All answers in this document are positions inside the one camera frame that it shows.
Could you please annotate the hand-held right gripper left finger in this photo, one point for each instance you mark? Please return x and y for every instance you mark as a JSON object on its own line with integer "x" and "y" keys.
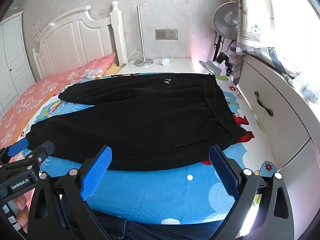
{"x": 97, "y": 172}

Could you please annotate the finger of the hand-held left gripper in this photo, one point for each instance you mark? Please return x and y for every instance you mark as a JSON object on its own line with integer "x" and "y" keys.
{"x": 43, "y": 150}
{"x": 17, "y": 147}

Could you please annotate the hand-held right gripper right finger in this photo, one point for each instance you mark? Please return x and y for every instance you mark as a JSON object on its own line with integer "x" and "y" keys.
{"x": 225, "y": 172}

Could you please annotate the black pants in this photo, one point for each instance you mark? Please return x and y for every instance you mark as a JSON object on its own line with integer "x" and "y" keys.
{"x": 137, "y": 120}

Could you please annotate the person's left hand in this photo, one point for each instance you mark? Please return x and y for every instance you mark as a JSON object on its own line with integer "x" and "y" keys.
{"x": 22, "y": 206}

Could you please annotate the pink floral quilt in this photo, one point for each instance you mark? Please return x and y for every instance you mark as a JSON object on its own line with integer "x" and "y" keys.
{"x": 37, "y": 90}

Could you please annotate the blue cartoon printed blanket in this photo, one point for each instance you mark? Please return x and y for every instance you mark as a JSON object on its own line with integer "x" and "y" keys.
{"x": 155, "y": 192}

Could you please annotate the white drawer cabinet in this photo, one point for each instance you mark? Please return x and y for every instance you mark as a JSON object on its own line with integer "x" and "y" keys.
{"x": 282, "y": 120}

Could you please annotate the white wardrobe door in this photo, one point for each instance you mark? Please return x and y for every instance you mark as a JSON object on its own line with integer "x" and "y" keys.
{"x": 12, "y": 62}

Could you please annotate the small silver spot lamp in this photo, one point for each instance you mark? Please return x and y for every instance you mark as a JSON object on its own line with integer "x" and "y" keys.
{"x": 210, "y": 66}

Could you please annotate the white wooden headboard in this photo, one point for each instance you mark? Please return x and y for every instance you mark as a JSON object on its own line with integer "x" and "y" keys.
{"x": 75, "y": 42}

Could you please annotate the white nightstand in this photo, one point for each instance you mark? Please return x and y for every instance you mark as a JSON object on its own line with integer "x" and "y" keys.
{"x": 180, "y": 66}

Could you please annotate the small white charger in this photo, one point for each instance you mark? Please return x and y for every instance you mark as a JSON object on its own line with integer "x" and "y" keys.
{"x": 165, "y": 62}

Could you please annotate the blue patchwork cloth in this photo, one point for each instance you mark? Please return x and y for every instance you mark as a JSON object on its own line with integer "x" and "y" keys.
{"x": 287, "y": 62}

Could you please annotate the printed curtain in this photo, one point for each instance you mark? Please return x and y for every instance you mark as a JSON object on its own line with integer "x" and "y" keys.
{"x": 246, "y": 30}

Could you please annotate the silver pole desk lamp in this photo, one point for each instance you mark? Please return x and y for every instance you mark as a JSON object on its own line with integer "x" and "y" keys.
{"x": 140, "y": 35}

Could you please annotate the white wall label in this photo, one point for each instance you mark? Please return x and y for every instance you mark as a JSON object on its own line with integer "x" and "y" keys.
{"x": 36, "y": 31}

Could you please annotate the grey wall socket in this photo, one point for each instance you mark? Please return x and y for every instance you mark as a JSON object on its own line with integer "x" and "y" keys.
{"x": 166, "y": 34}

